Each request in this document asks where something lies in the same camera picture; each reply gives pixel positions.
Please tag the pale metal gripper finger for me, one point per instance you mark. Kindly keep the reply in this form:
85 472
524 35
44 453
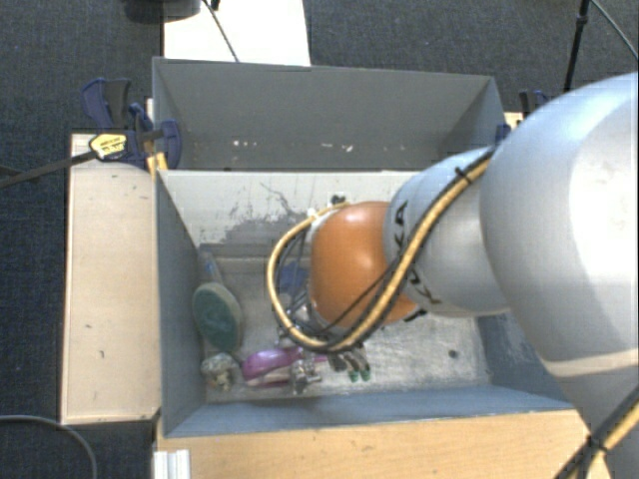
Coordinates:
298 377
314 374

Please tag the purple curved plastic toy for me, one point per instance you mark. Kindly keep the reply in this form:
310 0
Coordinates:
264 365

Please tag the grey mottled lumpy toy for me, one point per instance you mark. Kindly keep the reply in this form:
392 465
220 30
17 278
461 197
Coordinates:
219 371

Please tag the dark green round scrubber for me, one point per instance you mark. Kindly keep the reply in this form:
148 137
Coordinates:
217 317

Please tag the pale wood flat board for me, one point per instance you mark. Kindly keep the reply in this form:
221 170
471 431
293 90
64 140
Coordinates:
110 287

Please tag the grey metal bin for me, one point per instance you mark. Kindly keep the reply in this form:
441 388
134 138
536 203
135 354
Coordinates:
319 118

